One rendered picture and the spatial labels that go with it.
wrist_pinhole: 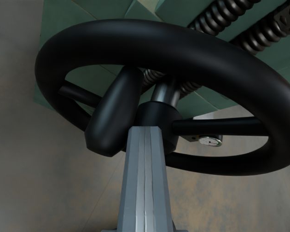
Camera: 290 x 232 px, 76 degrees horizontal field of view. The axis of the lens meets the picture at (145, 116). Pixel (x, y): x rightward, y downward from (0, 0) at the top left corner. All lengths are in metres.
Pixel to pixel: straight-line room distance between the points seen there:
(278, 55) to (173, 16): 0.11
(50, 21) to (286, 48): 0.40
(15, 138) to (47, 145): 0.13
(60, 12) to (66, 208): 0.84
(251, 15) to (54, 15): 0.35
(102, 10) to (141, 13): 0.16
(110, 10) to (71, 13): 0.08
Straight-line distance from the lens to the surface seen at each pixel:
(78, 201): 1.04
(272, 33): 0.20
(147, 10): 0.21
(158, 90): 0.24
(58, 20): 0.45
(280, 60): 0.24
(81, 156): 1.02
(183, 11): 0.20
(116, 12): 0.36
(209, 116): 0.62
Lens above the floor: 1.00
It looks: 56 degrees down
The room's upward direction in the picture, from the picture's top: 69 degrees clockwise
